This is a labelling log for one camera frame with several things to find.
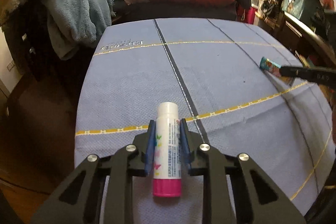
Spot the small colourful candy wrapper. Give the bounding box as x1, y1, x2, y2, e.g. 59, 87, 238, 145
259, 57, 294, 86

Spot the white pink glue stick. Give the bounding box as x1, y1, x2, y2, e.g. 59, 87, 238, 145
153, 102, 182, 198

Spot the dark wooden dresser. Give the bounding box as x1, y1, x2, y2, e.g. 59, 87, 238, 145
255, 11, 335, 68

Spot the pink storage box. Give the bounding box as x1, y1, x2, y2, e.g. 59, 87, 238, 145
236, 5, 257, 24

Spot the blue checked tablecloth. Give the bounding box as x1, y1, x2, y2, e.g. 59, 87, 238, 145
75, 18, 335, 214

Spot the light blue fleece blanket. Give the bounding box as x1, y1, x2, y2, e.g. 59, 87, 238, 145
42, 0, 115, 60

